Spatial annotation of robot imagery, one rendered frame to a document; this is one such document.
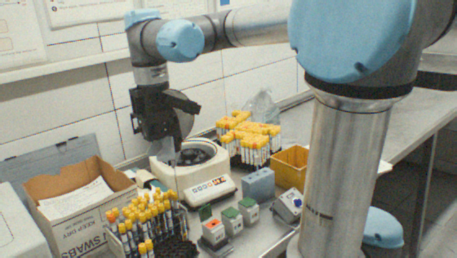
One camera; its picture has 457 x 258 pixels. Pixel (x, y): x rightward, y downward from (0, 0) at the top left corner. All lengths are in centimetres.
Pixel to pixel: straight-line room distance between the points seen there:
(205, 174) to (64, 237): 44
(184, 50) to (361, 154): 36
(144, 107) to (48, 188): 57
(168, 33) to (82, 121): 72
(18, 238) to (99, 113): 72
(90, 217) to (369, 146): 77
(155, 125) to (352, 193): 46
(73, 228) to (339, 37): 84
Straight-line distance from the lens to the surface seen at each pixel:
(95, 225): 104
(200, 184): 117
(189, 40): 65
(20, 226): 71
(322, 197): 46
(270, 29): 63
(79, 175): 128
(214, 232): 94
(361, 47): 34
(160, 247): 100
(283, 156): 126
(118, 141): 138
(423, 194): 206
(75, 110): 129
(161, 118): 79
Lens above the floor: 153
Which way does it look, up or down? 22 degrees down
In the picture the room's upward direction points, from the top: 5 degrees counter-clockwise
